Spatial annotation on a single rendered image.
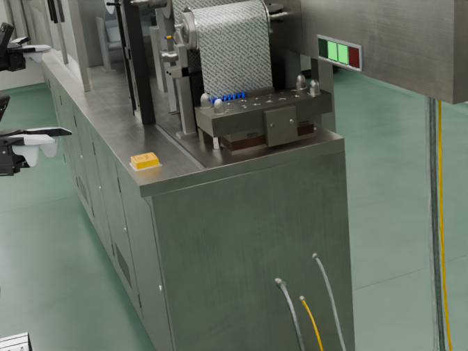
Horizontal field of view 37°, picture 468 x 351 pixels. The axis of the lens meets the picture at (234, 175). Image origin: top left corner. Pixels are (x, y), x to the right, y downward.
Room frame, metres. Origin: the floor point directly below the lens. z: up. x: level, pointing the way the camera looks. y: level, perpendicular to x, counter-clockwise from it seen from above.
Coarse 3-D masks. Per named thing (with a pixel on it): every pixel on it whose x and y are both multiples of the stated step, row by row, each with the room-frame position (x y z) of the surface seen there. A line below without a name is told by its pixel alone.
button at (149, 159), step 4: (136, 156) 2.03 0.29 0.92; (140, 156) 2.03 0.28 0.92; (144, 156) 2.03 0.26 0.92; (148, 156) 2.02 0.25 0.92; (152, 156) 2.02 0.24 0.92; (132, 160) 2.02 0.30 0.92; (136, 160) 2.00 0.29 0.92; (140, 160) 1.99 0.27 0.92; (144, 160) 1.99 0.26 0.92; (148, 160) 1.99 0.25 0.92; (152, 160) 1.99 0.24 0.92; (156, 160) 1.99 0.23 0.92; (136, 164) 1.97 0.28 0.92; (140, 164) 1.98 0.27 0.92; (144, 164) 1.98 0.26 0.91; (148, 164) 1.99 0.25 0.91; (152, 164) 1.99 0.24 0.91; (156, 164) 1.99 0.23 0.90; (136, 168) 1.98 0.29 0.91; (140, 168) 1.98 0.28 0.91
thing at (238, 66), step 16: (208, 48) 2.20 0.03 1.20; (224, 48) 2.22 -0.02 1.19; (240, 48) 2.23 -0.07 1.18; (256, 48) 2.25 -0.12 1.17; (208, 64) 2.20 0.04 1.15; (224, 64) 2.21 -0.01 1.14; (240, 64) 2.23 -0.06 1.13; (256, 64) 2.25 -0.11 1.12; (208, 80) 2.20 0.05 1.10; (224, 80) 2.21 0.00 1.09; (240, 80) 2.23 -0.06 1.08; (256, 80) 2.25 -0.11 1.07
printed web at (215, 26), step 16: (176, 0) 2.42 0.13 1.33; (192, 0) 2.44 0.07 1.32; (208, 0) 2.46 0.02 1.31; (224, 0) 2.48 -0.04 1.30; (256, 0) 2.32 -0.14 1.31; (176, 16) 2.42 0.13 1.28; (208, 16) 2.22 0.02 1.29; (224, 16) 2.23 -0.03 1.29; (240, 16) 2.24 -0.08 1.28; (256, 16) 2.26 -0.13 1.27; (208, 32) 2.20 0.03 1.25; (224, 32) 2.22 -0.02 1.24; (240, 32) 2.24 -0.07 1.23; (256, 32) 2.25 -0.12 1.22; (192, 64) 2.32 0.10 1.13; (176, 96) 2.56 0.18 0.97
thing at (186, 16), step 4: (180, 16) 2.27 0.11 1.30; (184, 16) 2.23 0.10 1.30; (188, 16) 2.22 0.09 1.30; (180, 20) 2.27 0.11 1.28; (188, 20) 2.20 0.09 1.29; (192, 20) 2.21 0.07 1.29; (188, 24) 2.20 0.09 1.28; (192, 24) 2.20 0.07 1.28; (188, 28) 2.20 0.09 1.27; (192, 28) 2.19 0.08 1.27; (180, 32) 2.29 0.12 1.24; (192, 32) 2.19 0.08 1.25; (192, 36) 2.19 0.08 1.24; (192, 40) 2.19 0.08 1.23; (184, 44) 2.27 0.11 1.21; (188, 44) 2.22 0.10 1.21; (192, 44) 2.20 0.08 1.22; (188, 48) 2.23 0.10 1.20; (192, 48) 2.22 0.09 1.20
